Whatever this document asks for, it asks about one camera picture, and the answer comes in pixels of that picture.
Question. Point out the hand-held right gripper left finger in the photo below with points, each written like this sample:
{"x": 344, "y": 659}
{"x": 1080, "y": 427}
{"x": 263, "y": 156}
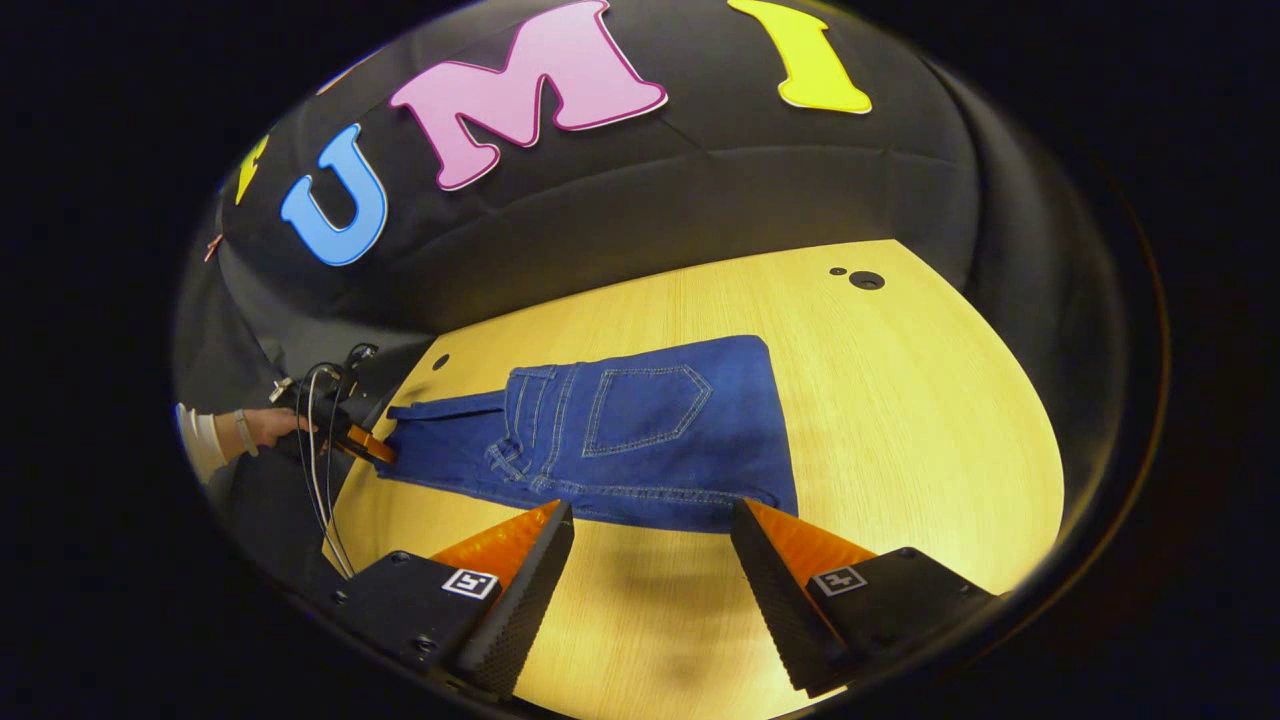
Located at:
{"x": 520, "y": 610}

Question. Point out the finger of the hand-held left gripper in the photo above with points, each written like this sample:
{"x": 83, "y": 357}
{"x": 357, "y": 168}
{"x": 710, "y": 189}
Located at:
{"x": 370, "y": 445}

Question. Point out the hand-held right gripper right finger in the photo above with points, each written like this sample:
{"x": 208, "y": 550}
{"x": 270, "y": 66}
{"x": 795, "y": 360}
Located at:
{"x": 780, "y": 610}

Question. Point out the blue denim jeans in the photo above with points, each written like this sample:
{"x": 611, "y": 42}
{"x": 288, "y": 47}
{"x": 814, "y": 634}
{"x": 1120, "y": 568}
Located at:
{"x": 650, "y": 440}

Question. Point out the red cloth clip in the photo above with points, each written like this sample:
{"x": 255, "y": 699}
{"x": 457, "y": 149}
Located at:
{"x": 213, "y": 247}

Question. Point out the black backdrop cloth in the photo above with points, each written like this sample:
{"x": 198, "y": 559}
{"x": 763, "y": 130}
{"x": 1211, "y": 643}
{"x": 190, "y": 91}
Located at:
{"x": 700, "y": 190}

